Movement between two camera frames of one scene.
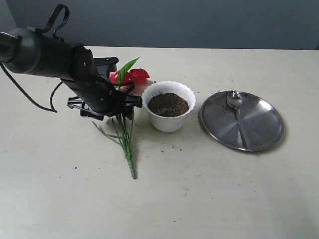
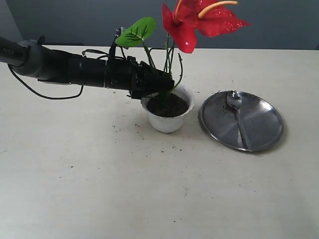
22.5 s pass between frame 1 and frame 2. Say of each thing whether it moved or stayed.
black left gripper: moved
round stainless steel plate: stayed
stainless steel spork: stayed
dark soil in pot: stayed
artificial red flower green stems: moved
